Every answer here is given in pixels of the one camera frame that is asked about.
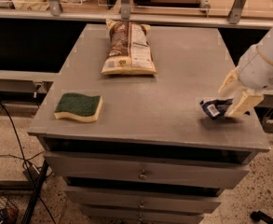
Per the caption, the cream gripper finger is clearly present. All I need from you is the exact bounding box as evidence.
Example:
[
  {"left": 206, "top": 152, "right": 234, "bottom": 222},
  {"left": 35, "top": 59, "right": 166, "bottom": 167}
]
[
  {"left": 225, "top": 90, "right": 264, "bottom": 118},
  {"left": 218, "top": 68, "right": 242, "bottom": 98}
]

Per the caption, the blue rxbar blueberry wrapper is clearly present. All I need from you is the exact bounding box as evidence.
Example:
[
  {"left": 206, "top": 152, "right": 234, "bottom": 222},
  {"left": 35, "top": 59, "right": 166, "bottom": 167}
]
[{"left": 199, "top": 99, "right": 232, "bottom": 119}]

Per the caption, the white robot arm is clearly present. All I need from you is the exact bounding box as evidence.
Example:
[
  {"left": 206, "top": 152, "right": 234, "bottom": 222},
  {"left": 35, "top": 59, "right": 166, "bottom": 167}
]
[{"left": 218, "top": 27, "right": 273, "bottom": 118}]

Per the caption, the green and yellow sponge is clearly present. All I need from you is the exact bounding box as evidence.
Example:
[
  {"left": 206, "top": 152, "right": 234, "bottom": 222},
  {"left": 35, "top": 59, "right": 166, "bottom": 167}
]
[{"left": 54, "top": 92, "right": 102, "bottom": 122}]

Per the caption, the top grey drawer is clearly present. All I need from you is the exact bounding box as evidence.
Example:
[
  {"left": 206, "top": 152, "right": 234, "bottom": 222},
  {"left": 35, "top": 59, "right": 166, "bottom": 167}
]
[{"left": 44, "top": 151, "right": 249, "bottom": 189}]

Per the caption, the grey drawer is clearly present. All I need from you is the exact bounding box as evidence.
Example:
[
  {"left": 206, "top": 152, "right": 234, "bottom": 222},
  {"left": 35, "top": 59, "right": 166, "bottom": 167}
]
[
  {"left": 78, "top": 205, "right": 204, "bottom": 224},
  {"left": 65, "top": 187, "right": 220, "bottom": 214},
  {"left": 44, "top": 151, "right": 249, "bottom": 189}
]

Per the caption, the brown and yellow chip bag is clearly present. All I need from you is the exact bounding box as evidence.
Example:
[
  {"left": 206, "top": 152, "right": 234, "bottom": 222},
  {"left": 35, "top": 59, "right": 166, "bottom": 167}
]
[{"left": 102, "top": 19, "right": 157, "bottom": 75}]

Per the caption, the middle grey drawer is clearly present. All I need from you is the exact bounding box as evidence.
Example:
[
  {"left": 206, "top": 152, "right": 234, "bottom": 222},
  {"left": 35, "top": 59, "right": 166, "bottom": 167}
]
[{"left": 65, "top": 187, "right": 220, "bottom": 214}]

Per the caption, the grey drawer cabinet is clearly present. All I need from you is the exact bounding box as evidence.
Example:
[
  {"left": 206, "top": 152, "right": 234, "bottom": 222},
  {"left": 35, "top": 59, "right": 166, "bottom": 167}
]
[{"left": 29, "top": 24, "right": 269, "bottom": 216}]

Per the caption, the black caster wheel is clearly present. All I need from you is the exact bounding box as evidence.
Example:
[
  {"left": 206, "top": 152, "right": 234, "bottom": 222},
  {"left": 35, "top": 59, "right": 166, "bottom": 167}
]
[{"left": 250, "top": 211, "right": 273, "bottom": 224}]

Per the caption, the bottom grey drawer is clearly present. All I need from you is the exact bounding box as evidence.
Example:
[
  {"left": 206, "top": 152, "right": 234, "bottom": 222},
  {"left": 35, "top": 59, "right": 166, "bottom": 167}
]
[{"left": 78, "top": 205, "right": 204, "bottom": 224}]

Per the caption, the black stand leg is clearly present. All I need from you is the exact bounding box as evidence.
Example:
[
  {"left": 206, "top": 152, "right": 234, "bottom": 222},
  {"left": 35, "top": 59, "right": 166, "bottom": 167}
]
[{"left": 21, "top": 161, "right": 48, "bottom": 224}]

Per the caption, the grey metal shelf rail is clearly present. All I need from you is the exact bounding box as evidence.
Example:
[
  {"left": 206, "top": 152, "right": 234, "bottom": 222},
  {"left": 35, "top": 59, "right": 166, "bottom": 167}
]
[{"left": 0, "top": 9, "right": 273, "bottom": 30}]

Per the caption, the black floor cable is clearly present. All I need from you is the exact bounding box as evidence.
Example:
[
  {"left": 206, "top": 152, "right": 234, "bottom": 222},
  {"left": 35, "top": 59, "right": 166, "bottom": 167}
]
[{"left": 0, "top": 103, "right": 57, "bottom": 224}]

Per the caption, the wire basket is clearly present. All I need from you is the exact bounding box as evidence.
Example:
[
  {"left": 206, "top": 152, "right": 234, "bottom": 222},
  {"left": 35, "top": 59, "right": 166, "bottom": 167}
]
[{"left": 0, "top": 195, "right": 19, "bottom": 224}]

